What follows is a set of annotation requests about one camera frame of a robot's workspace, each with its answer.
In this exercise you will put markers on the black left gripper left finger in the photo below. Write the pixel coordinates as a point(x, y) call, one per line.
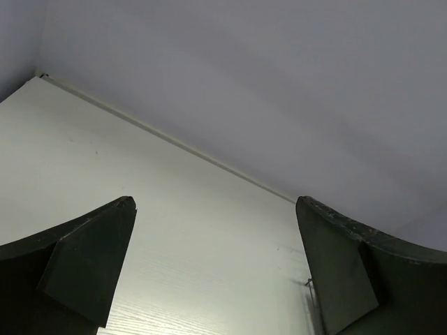
point(62, 280)

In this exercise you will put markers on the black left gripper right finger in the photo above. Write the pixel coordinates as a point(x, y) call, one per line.
point(367, 281)

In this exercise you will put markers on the grey wire dish rack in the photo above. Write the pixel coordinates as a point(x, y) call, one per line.
point(312, 307)

